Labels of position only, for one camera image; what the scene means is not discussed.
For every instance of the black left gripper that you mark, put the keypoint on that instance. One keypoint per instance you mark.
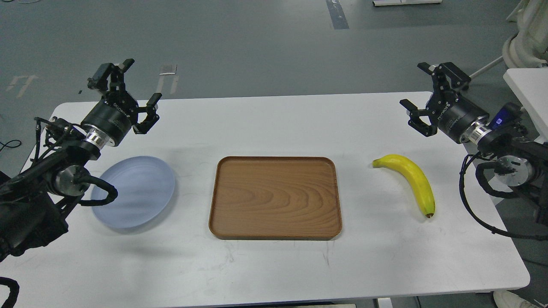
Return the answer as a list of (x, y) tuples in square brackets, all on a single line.
[(117, 111)]

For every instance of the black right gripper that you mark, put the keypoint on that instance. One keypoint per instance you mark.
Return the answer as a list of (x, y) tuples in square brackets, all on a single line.
[(452, 113)]

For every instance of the light blue plate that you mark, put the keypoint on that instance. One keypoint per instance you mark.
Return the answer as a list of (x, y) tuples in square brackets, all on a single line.
[(145, 186)]

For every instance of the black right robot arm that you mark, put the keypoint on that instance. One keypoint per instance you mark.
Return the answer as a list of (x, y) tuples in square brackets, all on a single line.
[(512, 165)]

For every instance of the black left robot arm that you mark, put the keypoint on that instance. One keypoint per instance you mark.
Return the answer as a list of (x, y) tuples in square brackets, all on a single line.
[(36, 203)]

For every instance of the yellow banana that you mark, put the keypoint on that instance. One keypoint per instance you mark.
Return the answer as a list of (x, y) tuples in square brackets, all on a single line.
[(414, 175)]

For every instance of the white office chair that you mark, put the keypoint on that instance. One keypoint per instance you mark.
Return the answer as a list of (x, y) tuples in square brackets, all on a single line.
[(528, 47)]

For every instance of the white bar on floor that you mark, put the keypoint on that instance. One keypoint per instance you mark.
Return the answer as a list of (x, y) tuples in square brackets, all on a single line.
[(378, 3)]

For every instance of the brown wooden tray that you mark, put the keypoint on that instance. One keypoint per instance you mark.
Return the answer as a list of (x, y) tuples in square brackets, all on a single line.
[(275, 198)]

